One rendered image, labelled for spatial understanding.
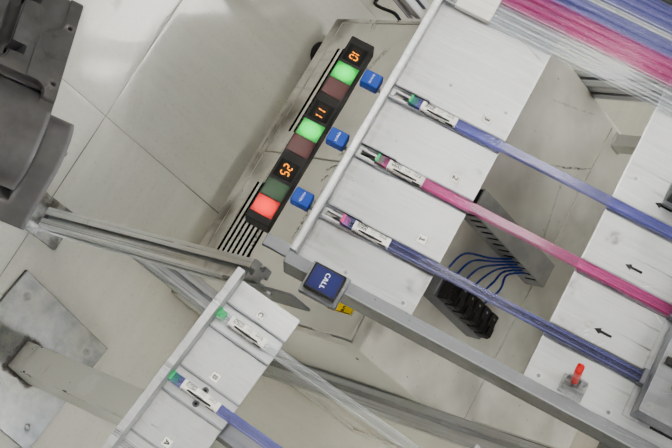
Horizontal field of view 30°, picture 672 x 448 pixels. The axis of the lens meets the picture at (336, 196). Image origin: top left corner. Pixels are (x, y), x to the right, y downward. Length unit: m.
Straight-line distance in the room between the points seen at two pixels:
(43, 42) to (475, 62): 1.29
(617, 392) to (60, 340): 1.12
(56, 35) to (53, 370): 1.61
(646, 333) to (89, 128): 1.14
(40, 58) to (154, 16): 1.79
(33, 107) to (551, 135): 1.77
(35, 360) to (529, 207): 0.96
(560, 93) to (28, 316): 1.09
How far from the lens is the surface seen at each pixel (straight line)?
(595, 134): 2.51
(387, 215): 1.86
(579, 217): 2.50
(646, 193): 1.94
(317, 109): 1.93
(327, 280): 1.78
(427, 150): 1.90
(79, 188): 2.45
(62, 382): 2.28
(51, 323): 2.46
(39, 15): 0.76
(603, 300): 1.88
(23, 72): 0.72
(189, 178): 2.59
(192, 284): 2.25
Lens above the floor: 2.10
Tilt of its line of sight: 47 degrees down
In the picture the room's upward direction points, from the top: 100 degrees clockwise
